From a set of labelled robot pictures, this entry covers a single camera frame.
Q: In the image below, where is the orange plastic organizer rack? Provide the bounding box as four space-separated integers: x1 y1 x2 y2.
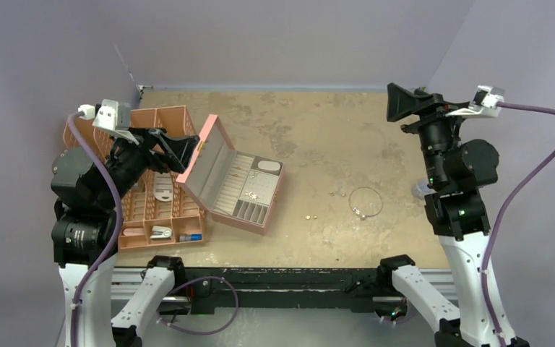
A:
61 105 207 253

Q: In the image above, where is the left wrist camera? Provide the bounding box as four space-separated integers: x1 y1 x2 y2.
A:
92 99 132 131

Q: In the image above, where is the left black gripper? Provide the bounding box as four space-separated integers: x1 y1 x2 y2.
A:
97 124 197 207

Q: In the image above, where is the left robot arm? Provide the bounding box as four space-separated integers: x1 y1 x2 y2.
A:
51 126 200 346

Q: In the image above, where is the pink eraser stick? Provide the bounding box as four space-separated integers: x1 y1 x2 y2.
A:
122 228 145 237

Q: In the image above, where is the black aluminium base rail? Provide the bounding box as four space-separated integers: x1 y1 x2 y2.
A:
163 267 403 314

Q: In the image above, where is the blue capped marker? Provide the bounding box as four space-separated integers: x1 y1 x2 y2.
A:
178 234 202 242

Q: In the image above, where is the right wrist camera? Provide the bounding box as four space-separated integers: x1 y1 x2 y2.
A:
468 85 505 119

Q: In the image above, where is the grey oval bracelet pillow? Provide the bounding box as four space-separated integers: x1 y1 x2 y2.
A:
257 160 281 174

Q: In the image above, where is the purple cable loop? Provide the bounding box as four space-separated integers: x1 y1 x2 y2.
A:
156 275 240 336

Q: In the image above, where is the small clear plastic cup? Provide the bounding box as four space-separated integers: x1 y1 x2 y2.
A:
411 177 435 200

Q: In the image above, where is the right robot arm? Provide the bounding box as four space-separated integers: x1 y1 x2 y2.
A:
377 83 526 346

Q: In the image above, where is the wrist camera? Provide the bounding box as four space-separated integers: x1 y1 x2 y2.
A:
92 99 132 131
468 85 505 119

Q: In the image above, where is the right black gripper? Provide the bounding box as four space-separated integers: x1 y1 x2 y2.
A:
386 83 470 186

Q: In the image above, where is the pink jewelry box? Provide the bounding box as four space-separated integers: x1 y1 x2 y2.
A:
176 114 285 235

